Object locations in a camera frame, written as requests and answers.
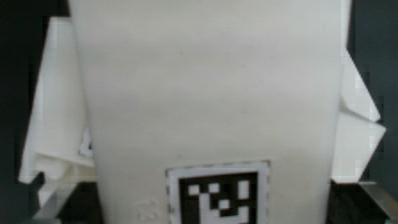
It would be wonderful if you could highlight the white cabinet block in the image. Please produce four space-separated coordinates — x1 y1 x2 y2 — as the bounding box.
69 0 341 224

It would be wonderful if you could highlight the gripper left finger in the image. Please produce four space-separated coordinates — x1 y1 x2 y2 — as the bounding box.
24 171 104 224

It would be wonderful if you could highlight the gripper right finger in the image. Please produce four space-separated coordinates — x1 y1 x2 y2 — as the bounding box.
325 181 398 224

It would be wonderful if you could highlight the white cabinet box body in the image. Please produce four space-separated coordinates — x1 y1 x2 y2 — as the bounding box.
16 14 387 208

